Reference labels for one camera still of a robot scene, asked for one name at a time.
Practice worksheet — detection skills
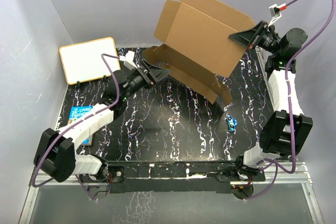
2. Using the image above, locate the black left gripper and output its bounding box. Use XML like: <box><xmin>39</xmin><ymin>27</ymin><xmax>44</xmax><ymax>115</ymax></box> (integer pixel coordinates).
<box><xmin>121</xmin><ymin>60</ymin><xmax>170</xmax><ymax>100</ymax></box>

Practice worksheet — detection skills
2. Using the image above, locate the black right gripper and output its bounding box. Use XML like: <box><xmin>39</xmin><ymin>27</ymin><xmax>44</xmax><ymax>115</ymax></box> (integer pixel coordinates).
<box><xmin>229</xmin><ymin>20</ymin><xmax>282</xmax><ymax>56</ymax></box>

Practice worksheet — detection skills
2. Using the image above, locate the brown cardboard box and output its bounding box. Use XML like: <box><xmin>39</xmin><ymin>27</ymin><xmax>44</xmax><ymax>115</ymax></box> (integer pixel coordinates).
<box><xmin>143</xmin><ymin>0</ymin><xmax>255</xmax><ymax>105</ymax></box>

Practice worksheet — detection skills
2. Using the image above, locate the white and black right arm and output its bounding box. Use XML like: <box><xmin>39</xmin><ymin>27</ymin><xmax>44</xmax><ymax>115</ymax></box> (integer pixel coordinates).
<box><xmin>215</xmin><ymin>20</ymin><xmax>313</xmax><ymax>181</ymax></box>

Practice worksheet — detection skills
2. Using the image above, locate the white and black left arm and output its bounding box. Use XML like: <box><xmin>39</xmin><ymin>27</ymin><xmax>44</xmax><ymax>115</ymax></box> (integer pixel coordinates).
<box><xmin>34</xmin><ymin>60</ymin><xmax>170</xmax><ymax>183</ymax></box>

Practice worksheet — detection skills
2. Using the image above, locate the small orange-framed whiteboard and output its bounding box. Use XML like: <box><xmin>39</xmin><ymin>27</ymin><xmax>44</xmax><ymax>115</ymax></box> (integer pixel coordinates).
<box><xmin>59</xmin><ymin>37</ymin><xmax>121</xmax><ymax>85</ymax></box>

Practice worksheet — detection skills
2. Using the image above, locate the blue treehouse book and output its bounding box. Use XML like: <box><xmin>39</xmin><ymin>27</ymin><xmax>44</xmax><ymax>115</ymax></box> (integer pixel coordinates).
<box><xmin>67</xmin><ymin>106</ymin><xmax>95</xmax><ymax>147</ymax></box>

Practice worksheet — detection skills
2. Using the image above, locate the small blue toy car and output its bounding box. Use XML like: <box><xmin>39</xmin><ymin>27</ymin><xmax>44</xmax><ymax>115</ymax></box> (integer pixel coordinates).
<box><xmin>226</xmin><ymin>115</ymin><xmax>238</xmax><ymax>132</ymax></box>

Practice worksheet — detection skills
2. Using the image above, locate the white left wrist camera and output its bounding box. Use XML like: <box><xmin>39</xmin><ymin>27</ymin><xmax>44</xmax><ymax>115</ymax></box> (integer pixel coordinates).
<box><xmin>119</xmin><ymin>50</ymin><xmax>138</xmax><ymax>70</ymax></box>

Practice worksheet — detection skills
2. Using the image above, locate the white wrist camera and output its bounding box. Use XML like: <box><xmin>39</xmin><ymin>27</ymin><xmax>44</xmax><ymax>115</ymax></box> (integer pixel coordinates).
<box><xmin>268</xmin><ymin>3</ymin><xmax>287</xmax><ymax>26</ymax></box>
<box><xmin>119</xmin><ymin>50</ymin><xmax>138</xmax><ymax>70</ymax></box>

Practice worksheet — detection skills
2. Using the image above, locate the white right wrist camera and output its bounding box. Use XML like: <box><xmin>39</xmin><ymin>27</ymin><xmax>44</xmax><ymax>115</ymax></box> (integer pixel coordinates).
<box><xmin>268</xmin><ymin>3</ymin><xmax>287</xmax><ymax>26</ymax></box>

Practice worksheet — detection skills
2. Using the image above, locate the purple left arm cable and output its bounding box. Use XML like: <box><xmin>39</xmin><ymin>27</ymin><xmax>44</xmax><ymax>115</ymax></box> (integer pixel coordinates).
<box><xmin>33</xmin><ymin>53</ymin><xmax>127</xmax><ymax>204</ymax></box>

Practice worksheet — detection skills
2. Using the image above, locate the black mounting base bracket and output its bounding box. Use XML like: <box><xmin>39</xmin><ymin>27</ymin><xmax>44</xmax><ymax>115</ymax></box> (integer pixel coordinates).
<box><xmin>78</xmin><ymin>159</ymin><xmax>266</xmax><ymax>201</ymax></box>

